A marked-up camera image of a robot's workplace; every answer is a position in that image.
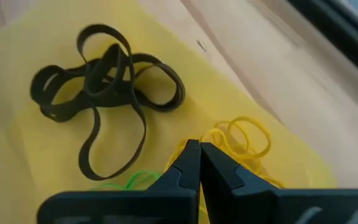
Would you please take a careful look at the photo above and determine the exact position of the yellow translucent plastic bin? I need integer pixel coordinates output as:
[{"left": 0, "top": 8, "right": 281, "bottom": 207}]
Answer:
[{"left": 0, "top": 0, "right": 338, "bottom": 224}]

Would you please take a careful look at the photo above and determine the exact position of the green rubber band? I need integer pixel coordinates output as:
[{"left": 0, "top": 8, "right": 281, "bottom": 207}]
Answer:
[
  {"left": 89, "top": 182, "right": 127, "bottom": 192},
  {"left": 125, "top": 170, "right": 163, "bottom": 192}
]

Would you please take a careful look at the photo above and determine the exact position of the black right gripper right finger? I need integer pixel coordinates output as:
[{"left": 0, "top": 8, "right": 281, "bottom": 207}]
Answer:
[{"left": 201, "top": 141, "right": 277, "bottom": 191}]

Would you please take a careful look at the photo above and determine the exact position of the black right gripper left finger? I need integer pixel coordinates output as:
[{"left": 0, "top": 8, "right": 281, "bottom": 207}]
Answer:
[{"left": 147, "top": 139, "right": 202, "bottom": 191}]

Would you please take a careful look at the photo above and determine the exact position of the yellow rubber band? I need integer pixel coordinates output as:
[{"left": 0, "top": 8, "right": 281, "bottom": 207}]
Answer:
[
  {"left": 226, "top": 116, "right": 272, "bottom": 161},
  {"left": 249, "top": 157, "right": 287, "bottom": 190},
  {"left": 200, "top": 126, "right": 230, "bottom": 157}
]

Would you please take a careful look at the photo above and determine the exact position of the thin black rubber band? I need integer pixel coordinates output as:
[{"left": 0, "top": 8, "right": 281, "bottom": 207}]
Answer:
[{"left": 76, "top": 24, "right": 147, "bottom": 182}]

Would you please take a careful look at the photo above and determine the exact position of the wide black rubber band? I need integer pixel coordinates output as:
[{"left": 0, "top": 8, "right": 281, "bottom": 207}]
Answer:
[
  {"left": 83, "top": 43, "right": 130, "bottom": 100},
  {"left": 30, "top": 52, "right": 186, "bottom": 123}
]

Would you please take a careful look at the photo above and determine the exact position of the black table edge rail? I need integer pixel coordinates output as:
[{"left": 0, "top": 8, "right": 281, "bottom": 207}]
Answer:
[{"left": 286, "top": 0, "right": 358, "bottom": 86}]

